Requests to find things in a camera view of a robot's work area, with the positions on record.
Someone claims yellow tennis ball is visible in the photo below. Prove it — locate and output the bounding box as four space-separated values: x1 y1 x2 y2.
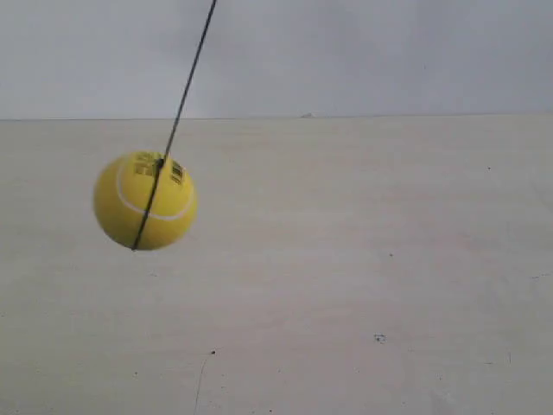
92 150 198 251

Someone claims black string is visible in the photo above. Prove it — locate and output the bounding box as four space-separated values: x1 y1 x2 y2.
130 0 219 252

